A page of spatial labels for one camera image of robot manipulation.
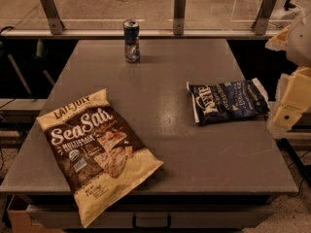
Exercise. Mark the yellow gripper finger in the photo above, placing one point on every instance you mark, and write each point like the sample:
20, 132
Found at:
296, 99

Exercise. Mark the blue silver redbull can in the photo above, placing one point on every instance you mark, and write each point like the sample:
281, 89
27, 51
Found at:
131, 40

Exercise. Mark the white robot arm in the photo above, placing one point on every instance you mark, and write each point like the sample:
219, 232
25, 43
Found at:
295, 40

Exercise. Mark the dark blue Kettle chips bag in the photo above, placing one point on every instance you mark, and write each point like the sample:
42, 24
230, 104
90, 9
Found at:
228, 101

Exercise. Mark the Late July chips bag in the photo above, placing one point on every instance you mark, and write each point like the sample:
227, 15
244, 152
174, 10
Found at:
98, 153

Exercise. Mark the grey table drawer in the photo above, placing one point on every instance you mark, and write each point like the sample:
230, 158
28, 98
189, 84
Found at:
153, 218

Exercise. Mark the cardboard box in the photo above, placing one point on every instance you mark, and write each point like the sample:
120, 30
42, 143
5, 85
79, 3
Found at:
21, 221

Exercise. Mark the right metal glass bracket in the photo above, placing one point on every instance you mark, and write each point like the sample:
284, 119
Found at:
259, 26

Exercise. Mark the metal glass bracket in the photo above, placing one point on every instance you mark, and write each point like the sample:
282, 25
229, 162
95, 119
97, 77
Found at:
259, 26
55, 24
179, 17

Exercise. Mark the middle metal glass bracket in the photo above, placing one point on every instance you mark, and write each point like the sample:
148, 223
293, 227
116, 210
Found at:
179, 17

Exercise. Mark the left metal glass bracket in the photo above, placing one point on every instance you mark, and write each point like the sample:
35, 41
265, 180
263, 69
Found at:
55, 24

